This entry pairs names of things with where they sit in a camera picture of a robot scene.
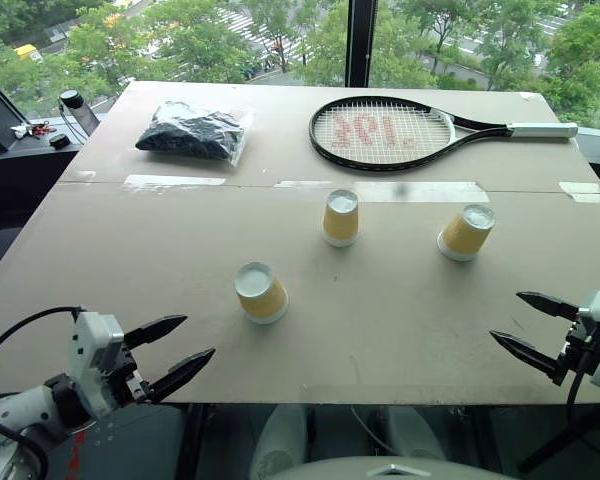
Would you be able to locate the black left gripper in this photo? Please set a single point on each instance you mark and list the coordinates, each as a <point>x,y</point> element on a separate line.
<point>129,376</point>

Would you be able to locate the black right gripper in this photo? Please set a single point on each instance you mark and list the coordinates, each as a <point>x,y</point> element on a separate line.
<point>582,350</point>

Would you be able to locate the yellow paper cup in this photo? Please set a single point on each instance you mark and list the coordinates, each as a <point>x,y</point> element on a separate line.
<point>340,222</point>
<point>465,235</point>
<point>262,300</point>

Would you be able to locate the black tripod leg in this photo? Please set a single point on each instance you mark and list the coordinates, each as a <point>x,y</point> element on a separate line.
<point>560,445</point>

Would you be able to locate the white rounded robot leg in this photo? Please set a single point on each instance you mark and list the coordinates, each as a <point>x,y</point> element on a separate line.
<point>280,440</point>
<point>412,432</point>

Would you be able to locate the long clear tape strip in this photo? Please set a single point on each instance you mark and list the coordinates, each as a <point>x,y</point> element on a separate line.
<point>172,182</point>

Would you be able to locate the wide clear tape strip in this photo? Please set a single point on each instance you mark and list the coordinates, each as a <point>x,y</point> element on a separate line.
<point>430,191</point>

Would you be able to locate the grey rounded robot body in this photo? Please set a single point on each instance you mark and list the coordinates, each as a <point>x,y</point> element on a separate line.
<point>390,470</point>

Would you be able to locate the short clear tape strip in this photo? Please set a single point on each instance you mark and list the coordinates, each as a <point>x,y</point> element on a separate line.
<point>302,184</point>

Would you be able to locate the black and white tennis racket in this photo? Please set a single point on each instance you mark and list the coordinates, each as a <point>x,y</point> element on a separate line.
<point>452,129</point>

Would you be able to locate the clear bag of black items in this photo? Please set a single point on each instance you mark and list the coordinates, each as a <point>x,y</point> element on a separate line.
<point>192,132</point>

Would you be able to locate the black round puck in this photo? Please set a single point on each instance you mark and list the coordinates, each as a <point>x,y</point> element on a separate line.
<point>59,141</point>

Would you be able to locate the black capped bottle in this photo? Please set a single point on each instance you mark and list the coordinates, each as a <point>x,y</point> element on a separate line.
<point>77,107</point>

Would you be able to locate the small red and white items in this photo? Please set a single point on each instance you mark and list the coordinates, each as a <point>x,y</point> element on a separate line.
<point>30,130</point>

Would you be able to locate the yellow vehicle outside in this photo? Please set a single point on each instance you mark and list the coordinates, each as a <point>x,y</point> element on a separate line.
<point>28,53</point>

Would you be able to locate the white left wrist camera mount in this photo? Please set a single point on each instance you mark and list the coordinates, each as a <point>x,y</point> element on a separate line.
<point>92,350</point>

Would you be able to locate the black window frame post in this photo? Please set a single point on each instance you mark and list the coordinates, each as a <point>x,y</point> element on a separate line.
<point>362,45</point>

